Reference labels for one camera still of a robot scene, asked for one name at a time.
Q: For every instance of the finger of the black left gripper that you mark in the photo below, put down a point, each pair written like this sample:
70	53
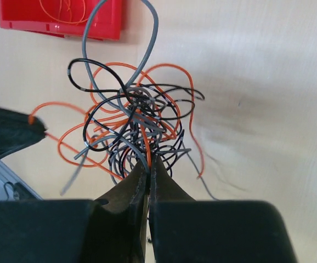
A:
17	133

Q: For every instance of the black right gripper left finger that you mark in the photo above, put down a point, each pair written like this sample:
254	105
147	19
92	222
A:
111	228

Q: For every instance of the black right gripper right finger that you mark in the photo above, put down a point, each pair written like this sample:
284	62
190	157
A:
186	230

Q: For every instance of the red plastic bin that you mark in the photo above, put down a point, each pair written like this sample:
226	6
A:
62	18

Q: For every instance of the aluminium frame rail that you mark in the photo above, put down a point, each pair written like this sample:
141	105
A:
14	187

